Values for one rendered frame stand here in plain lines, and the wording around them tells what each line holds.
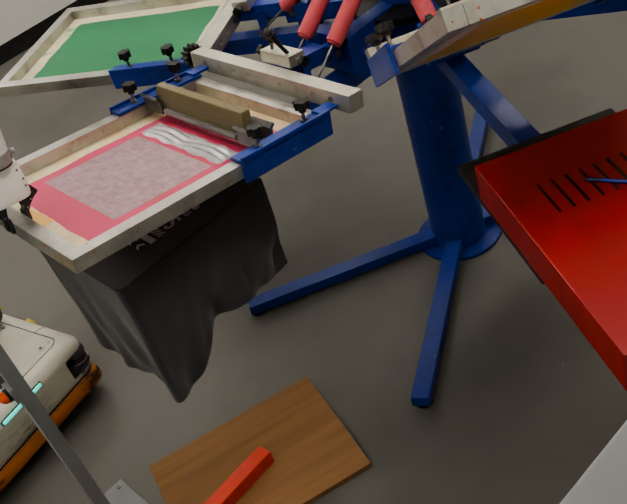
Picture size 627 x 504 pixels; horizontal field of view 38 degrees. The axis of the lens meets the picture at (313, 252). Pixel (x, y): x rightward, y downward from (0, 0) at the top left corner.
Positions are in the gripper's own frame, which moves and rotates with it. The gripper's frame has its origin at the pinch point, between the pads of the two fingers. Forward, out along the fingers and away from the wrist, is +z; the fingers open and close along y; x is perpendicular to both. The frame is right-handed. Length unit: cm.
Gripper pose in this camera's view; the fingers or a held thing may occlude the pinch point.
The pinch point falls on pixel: (18, 220)
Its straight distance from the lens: 228.4
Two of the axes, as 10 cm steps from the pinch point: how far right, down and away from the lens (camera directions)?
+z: 1.5, 8.2, 5.5
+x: 6.8, 3.1, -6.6
